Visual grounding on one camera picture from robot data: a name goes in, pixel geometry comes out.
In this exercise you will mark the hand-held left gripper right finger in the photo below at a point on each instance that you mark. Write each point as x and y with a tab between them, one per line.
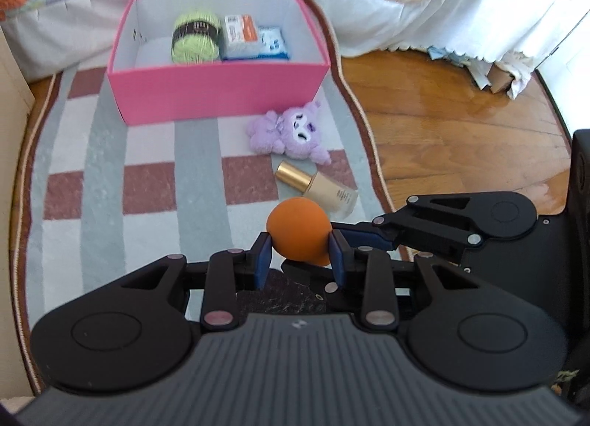
337	260

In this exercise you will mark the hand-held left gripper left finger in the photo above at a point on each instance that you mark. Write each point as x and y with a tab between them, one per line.
262	260

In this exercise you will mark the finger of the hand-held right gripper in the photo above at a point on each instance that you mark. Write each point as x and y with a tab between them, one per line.
306	271
368	238

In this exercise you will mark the orange ball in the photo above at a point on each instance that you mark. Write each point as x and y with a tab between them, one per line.
297	227

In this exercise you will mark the gold-capped foundation bottle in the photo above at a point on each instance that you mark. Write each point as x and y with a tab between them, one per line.
322	191

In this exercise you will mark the purple plush toy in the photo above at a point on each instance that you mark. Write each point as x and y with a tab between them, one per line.
295	131

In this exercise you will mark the pink cardboard box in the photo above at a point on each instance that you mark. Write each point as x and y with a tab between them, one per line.
207	94

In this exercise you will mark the orange and white tissue packet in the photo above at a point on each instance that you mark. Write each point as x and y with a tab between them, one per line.
239	36

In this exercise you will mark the green yarn ball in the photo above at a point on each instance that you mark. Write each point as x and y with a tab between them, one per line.
193	36

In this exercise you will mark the checkered rug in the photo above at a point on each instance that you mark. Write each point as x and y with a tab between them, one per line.
152	154

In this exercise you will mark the brown cardboard piece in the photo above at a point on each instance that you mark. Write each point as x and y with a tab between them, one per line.
500	78

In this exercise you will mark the crumpled patterned paper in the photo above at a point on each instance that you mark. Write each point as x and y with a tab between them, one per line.
461	64

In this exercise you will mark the blue and white tissue pack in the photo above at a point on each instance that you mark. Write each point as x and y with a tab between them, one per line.
273	43

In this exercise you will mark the white bed skirt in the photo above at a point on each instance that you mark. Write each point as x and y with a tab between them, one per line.
415	25

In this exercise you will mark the cream cabinet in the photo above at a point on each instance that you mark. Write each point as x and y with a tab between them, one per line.
14	98

